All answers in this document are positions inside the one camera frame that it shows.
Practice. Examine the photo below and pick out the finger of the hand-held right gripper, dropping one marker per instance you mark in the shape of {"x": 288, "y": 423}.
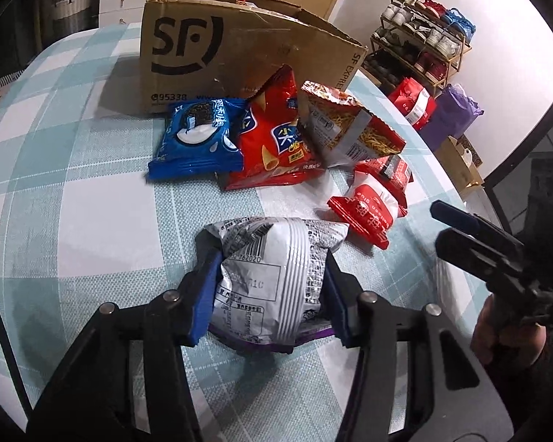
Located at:
{"x": 470, "y": 253}
{"x": 451, "y": 216}

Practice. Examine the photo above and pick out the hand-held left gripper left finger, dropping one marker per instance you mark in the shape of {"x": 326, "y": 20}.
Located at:
{"x": 202, "y": 304}

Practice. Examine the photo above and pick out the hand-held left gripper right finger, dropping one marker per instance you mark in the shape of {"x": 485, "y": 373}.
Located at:
{"x": 340, "y": 313}

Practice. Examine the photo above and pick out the silver grey snack packet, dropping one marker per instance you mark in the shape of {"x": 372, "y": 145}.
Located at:
{"x": 267, "y": 281}

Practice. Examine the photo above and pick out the red packet with black band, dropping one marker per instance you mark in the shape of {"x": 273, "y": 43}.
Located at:
{"x": 391, "y": 170}

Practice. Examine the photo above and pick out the red and white snack packet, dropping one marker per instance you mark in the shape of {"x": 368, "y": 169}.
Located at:
{"x": 366, "y": 207}

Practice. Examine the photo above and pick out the noodle snack bag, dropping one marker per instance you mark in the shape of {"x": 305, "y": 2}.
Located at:
{"x": 345, "y": 129}

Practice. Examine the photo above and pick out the blue cookie packet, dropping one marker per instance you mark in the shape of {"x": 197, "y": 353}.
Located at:
{"x": 193, "y": 138}

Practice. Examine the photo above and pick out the red chip bag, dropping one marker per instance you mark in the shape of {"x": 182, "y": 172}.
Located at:
{"x": 267, "y": 147}

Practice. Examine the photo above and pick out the brown cardboard box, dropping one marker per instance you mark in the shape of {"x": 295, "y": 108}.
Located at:
{"x": 239, "y": 55}

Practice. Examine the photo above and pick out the person's right hand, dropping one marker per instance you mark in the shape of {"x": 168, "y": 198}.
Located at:
{"x": 488, "y": 338}

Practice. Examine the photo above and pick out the cardboard box with cat print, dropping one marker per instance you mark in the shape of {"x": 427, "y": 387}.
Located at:
{"x": 458, "y": 161}

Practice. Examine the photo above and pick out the purple bag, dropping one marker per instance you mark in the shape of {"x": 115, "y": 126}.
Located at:
{"x": 451, "y": 110}

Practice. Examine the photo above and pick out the red shopping bag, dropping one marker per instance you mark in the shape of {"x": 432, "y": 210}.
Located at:
{"x": 412, "y": 101}

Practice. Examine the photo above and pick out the wooden shoe rack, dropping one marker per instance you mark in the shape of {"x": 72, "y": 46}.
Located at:
{"x": 454, "y": 62}

